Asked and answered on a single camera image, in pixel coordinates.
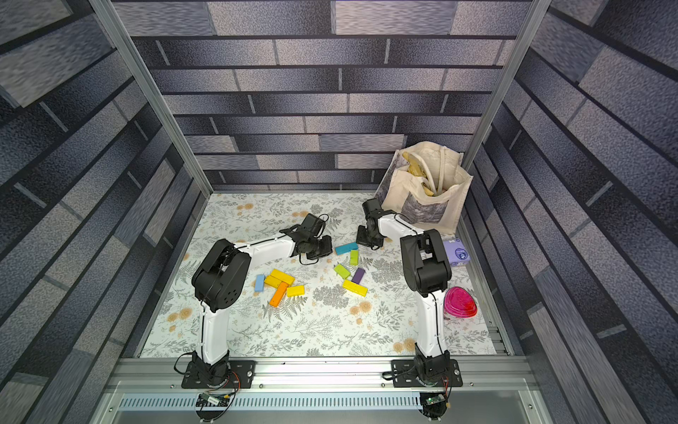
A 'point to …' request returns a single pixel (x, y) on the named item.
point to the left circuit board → (206, 399)
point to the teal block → (346, 248)
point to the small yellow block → (295, 291)
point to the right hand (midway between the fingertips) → (361, 240)
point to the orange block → (279, 294)
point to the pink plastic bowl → (459, 303)
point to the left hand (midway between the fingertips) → (336, 248)
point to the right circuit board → (433, 405)
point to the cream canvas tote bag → (425, 183)
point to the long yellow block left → (276, 277)
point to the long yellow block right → (355, 287)
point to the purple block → (357, 276)
